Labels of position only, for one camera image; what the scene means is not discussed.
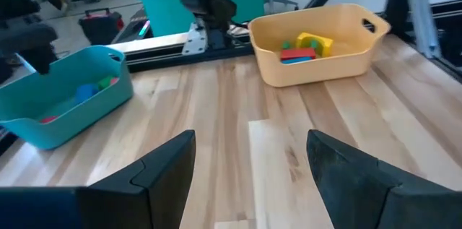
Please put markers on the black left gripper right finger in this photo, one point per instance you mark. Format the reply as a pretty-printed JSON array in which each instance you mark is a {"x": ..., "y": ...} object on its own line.
[{"x": 361, "y": 200}]

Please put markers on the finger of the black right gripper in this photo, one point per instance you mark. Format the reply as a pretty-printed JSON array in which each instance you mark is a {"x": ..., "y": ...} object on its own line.
[{"x": 39, "y": 59}]

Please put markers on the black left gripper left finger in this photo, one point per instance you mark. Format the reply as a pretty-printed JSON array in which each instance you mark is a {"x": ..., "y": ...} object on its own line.
[{"x": 151, "y": 200}]

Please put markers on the small blue cube block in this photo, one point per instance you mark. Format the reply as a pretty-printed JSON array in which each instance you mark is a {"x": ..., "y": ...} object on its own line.
[{"x": 86, "y": 93}]

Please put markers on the small red cube block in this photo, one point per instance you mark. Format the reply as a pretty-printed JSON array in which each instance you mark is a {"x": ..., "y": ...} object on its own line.
[{"x": 48, "y": 119}]

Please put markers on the small green block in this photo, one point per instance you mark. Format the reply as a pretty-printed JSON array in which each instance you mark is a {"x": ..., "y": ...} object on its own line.
[{"x": 104, "y": 82}]

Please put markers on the red wedge block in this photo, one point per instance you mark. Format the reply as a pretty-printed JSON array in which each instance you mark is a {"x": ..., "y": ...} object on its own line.
[{"x": 114, "y": 81}]

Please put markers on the blue rectangular block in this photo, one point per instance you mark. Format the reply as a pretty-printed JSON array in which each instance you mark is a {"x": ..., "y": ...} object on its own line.
[{"x": 296, "y": 61}]

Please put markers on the red rectangular block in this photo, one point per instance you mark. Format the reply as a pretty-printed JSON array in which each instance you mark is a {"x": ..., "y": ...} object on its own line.
[{"x": 297, "y": 53}]

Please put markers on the yellow arch block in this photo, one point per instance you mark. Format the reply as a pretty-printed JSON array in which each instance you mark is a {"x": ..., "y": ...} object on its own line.
[{"x": 323, "y": 43}]

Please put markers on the green rectangular block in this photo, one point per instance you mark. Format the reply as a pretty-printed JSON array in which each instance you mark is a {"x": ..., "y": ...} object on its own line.
[{"x": 286, "y": 45}]

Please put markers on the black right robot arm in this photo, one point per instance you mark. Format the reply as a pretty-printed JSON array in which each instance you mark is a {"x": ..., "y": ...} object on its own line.
[{"x": 207, "y": 1}]

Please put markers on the black computer case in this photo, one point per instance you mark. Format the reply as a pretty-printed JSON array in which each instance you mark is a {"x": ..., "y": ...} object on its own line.
[{"x": 101, "y": 26}]

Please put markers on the teal plastic bin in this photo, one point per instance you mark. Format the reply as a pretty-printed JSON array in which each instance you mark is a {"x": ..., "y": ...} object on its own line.
[{"x": 72, "y": 131}]

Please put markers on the green panel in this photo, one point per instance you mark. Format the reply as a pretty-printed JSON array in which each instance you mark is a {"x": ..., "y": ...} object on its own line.
[{"x": 162, "y": 8}]

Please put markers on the yellow plastic bin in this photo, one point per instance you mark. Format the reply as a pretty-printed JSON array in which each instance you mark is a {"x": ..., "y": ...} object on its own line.
[{"x": 307, "y": 73}]

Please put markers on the silver aluminium strut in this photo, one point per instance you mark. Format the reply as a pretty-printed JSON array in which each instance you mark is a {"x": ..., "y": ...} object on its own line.
[{"x": 424, "y": 16}]

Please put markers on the silver corner bracket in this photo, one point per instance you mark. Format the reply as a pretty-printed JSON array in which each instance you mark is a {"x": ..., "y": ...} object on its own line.
[{"x": 195, "y": 41}]

